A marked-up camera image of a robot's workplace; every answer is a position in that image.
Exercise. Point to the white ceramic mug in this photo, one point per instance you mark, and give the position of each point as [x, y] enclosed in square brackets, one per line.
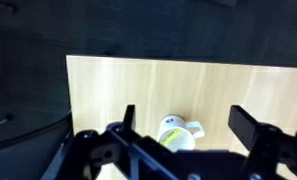
[179, 138]

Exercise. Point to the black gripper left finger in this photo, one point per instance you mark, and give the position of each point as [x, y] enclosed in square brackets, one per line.
[129, 118]

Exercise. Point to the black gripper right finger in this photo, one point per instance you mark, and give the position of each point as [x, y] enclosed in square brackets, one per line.
[243, 125]

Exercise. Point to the yellow-green marker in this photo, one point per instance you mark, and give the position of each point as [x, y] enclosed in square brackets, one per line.
[170, 136]

